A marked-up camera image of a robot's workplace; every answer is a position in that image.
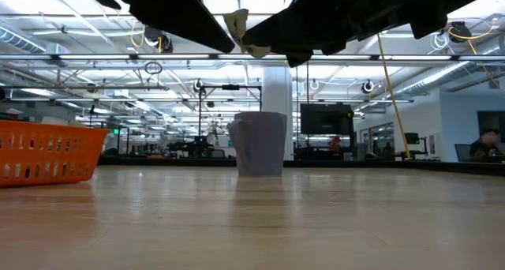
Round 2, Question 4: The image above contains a dark office desk equipment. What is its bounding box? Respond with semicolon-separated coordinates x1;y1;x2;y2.
128;133;230;159

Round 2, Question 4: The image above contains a white building column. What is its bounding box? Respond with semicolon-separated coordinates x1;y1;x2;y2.
261;66;294;161

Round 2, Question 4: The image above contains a small black monitor on stand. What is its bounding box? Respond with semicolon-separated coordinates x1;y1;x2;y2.
404;132;429;160

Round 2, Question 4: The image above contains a green white sweetener packet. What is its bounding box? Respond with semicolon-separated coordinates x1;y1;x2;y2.
222;8;272;59

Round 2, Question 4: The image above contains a long horizontal light bar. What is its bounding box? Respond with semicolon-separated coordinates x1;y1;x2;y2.
0;53;505;62

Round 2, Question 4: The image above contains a grey office chair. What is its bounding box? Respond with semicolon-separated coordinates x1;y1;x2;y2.
454;143;473;163

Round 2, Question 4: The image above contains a lilac ceramic mug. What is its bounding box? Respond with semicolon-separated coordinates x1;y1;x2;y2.
228;111;289;178

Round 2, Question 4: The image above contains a large black monitor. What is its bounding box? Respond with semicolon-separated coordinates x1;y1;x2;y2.
299;103;355;136

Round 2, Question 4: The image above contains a dark doorway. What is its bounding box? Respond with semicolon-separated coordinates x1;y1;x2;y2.
477;111;505;163

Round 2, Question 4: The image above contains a pale grey box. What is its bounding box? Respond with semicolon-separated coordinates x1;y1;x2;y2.
40;116;69;126

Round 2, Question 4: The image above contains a grey ribbed ventilation duct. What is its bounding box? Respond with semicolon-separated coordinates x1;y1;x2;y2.
0;26;47;54

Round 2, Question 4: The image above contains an orange plastic basket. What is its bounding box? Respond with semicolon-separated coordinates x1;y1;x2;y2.
0;119;110;189

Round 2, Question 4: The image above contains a yellow hanging cord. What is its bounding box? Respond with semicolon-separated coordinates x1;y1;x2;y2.
376;32;412;160

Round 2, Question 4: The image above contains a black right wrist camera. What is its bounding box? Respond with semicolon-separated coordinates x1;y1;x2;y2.
409;9;447;40

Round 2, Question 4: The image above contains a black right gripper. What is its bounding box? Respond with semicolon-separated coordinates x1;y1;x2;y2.
240;0;435;69

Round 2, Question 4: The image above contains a black metal frame rig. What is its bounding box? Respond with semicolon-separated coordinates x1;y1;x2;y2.
198;84;263;152

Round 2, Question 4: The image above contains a person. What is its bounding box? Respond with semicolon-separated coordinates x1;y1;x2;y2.
469;127;505;163

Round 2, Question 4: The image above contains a black hanging cable coil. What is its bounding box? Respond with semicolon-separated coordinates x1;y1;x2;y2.
144;61;163;76

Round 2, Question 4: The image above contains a black ceiling cord reel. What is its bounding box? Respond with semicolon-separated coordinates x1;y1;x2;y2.
130;21;174;54
448;21;473;43

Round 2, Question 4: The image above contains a small white object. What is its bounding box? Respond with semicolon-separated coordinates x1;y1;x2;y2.
2;107;24;121

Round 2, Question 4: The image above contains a silver ventilation duct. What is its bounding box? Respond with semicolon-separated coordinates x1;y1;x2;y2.
390;60;484;98

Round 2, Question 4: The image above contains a thin ceiling light strip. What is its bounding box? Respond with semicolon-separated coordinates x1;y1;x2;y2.
7;97;415;104

